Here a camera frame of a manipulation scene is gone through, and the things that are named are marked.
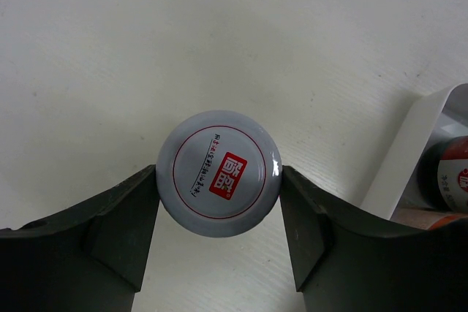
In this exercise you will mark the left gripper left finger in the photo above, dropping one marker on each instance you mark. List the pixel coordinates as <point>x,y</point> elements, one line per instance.
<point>89,257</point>

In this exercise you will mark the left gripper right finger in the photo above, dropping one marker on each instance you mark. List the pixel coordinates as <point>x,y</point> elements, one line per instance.
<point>345,259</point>

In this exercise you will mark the spice jar dark contents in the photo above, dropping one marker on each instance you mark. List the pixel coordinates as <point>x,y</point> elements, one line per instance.
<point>442,175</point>

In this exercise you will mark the spice jar orange contents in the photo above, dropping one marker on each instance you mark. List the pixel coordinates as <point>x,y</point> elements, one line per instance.
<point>219,173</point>

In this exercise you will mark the white divided organizer tray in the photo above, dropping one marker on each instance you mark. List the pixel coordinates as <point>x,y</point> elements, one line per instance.
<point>438,117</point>

